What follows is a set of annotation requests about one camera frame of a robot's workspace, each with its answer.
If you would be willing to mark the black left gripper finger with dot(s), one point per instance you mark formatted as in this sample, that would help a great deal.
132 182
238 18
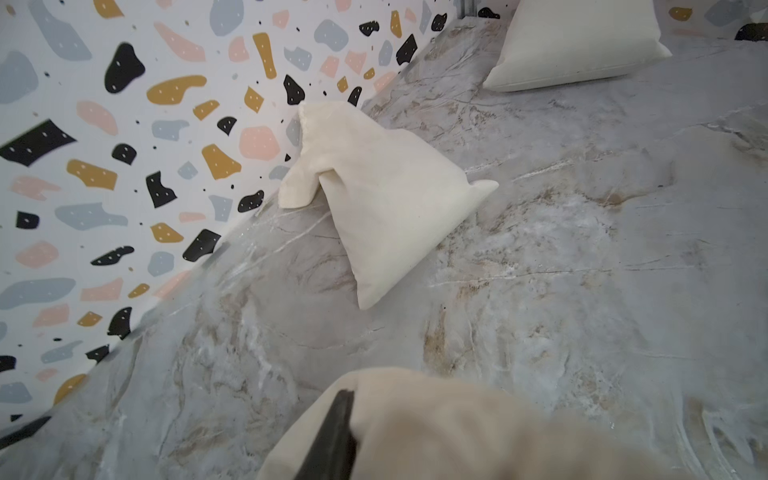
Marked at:
334 449

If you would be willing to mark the cream cloth bag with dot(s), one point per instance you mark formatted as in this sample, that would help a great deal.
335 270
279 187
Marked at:
557 42
409 425

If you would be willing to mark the cream drawstring soil bag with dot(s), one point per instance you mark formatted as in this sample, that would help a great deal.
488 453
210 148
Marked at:
393 197

